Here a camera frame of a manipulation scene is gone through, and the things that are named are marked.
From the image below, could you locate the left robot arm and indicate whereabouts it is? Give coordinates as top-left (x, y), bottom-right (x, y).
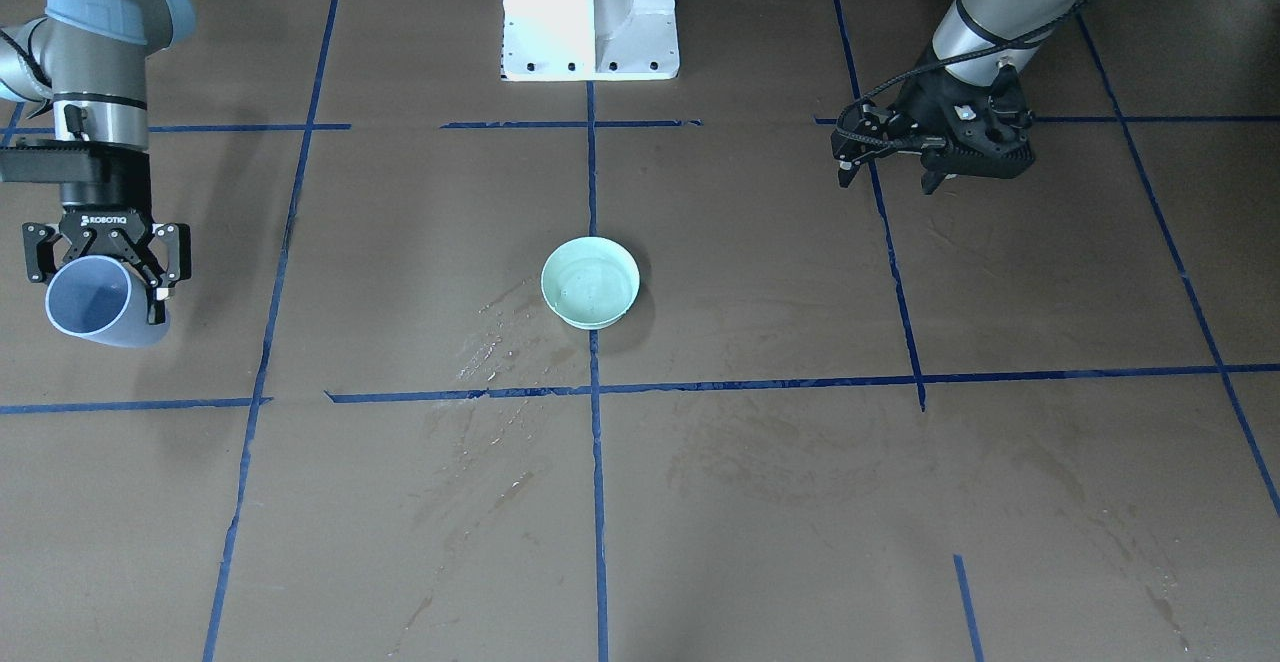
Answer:
top-left (829, 0), bottom-right (1092, 195)

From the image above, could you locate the light blue plastic cup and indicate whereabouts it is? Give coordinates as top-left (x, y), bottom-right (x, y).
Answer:
top-left (44, 255), bottom-right (170, 348)

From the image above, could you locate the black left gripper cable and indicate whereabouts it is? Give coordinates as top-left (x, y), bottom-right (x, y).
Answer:
top-left (832, 0), bottom-right (1140, 155)

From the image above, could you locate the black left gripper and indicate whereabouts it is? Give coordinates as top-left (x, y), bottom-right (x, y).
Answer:
top-left (832, 65), bottom-right (1036, 195)

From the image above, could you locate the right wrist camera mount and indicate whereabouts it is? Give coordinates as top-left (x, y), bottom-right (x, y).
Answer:
top-left (1, 146), bottom-right (81, 184)

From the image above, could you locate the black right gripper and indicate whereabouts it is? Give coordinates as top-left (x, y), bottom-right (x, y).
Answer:
top-left (22, 147), bottom-right (192, 325)

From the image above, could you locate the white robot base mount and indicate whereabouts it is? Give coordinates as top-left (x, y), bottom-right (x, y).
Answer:
top-left (500, 0), bottom-right (681, 83)

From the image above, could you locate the light green bowl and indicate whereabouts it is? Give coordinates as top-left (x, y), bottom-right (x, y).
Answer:
top-left (540, 236), bottom-right (641, 330)

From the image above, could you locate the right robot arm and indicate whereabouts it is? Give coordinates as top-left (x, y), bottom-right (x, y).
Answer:
top-left (3, 0), bottom-right (196, 330)

